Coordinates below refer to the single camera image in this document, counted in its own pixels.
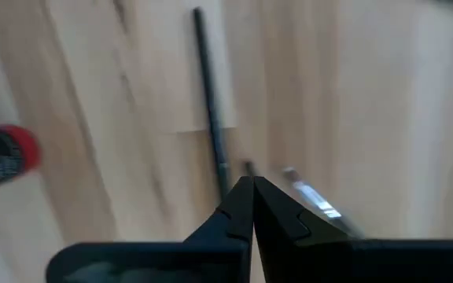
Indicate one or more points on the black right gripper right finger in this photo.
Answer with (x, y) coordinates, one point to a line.
(348, 263)

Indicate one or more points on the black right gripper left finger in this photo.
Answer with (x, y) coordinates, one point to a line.
(152, 263)

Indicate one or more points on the red small paint bottle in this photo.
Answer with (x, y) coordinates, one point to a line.
(24, 145)

